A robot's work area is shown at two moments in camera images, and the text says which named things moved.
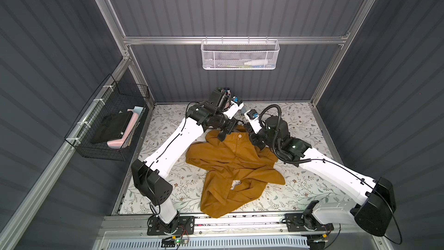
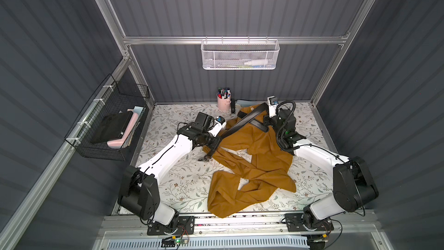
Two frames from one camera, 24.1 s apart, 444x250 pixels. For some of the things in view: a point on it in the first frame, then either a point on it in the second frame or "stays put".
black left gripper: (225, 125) -> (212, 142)
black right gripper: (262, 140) -> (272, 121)
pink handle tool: (117, 144) stays put
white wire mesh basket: (239, 54) stays put
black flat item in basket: (112, 127) stays put
